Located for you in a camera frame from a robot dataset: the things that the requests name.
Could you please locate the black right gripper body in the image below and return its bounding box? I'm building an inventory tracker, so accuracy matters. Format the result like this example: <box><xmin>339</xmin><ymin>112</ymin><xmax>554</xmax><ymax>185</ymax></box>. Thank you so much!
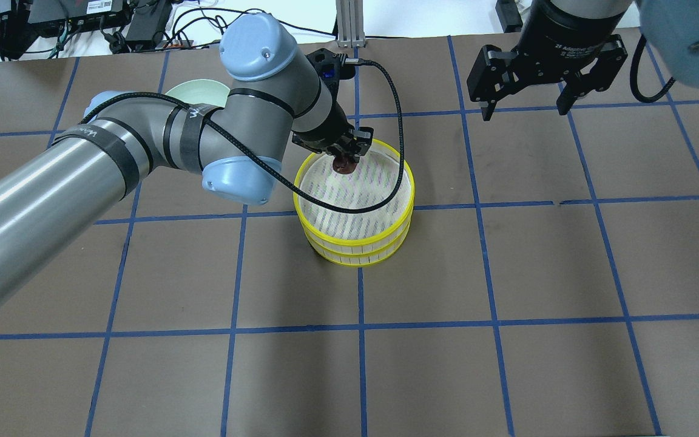
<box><xmin>466</xmin><ymin>1</ymin><xmax>629</xmax><ymax>105</ymax></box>

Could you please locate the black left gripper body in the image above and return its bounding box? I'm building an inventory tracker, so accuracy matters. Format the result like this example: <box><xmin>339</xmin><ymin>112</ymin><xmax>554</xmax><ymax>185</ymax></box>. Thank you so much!
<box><xmin>291</xmin><ymin>119</ymin><xmax>374</xmax><ymax>157</ymax></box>

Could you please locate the brown steamed bun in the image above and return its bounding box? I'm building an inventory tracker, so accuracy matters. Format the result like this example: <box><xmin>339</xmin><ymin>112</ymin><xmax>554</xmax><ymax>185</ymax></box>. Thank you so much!
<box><xmin>332</xmin><ymin>155</ymin><xmax>358</xmax><ymax>176</ymax></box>

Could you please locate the yellow steamer layer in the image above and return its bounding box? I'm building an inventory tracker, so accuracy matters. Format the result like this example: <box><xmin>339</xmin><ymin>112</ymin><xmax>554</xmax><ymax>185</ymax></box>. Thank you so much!
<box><xmin>293</xmin><ymin>140</ymin><xmax>415</xmax><ymax>240</ymax></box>
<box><xmin>299</xmin><ymin>213</ymin><xmax>413</xmax><ymax>266</ymax></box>

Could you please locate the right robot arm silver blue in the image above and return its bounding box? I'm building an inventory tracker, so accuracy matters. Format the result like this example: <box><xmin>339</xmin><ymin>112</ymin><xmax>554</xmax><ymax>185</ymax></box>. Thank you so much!
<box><xmin>466</xmin><ymin>1</ymin><xmax>699</xmax><ymax>121</ymax></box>

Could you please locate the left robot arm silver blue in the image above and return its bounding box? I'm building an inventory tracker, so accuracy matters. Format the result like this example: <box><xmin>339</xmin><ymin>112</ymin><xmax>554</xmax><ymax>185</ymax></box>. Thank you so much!
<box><xmin>0</xmin><ymin>12</ymin><xmax>373</xmax><ymax>307</ymax></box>

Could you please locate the light green plate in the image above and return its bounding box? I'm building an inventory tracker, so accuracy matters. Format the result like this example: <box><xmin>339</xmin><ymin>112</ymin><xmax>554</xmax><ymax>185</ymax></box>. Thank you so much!
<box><xmin>165</xmin><ymin>78</ymin><xmax>231</xmax><ymax>108</ymax></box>

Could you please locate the black power adapter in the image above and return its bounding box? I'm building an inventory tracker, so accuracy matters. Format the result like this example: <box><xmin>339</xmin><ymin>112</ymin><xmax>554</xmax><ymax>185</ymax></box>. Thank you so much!
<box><xmin>125</xmin><ymin>1</ymin><xmax>173</xmax><ymax>50</ymax></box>

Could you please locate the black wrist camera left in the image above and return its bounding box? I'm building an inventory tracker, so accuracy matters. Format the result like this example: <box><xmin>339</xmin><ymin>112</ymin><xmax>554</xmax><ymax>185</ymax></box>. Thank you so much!
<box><xmin>306</xmin><ymin>48</ymin><xmax>356</xmax><ymax>100</ymax></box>

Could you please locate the black camera cable right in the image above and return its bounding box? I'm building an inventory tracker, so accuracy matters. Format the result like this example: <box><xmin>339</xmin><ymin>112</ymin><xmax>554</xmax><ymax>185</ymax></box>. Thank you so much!
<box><xmin>629</xmin><ymin>33</ymin><xmax>678</xmax><ymax>104</ymax></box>

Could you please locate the black camera cable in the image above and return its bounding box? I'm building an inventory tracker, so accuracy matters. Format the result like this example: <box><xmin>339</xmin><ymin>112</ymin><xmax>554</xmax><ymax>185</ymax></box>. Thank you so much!
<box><xmin>629</xmin><ymin>33</ymin><xmax>678</xmax><ymax>104</ymax></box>
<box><xmin>79</xmin><ymin>58</ymin><xmax>406</xmax><ymax>214</ymax></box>

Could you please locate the aluminium frame post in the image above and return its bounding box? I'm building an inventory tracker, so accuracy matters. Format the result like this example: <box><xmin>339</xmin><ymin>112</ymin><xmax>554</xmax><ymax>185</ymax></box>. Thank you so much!
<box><xmin>335</xmin><ymin>0</ymin><xmax>366</xmax><ymax>48</ymax></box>

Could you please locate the black camera cable left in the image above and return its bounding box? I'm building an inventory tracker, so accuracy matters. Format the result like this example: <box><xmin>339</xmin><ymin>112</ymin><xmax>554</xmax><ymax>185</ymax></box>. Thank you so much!
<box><xmin>79</xmin><ymin>58</ymin><xmax>406</xmax><ymax>214</ymax></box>

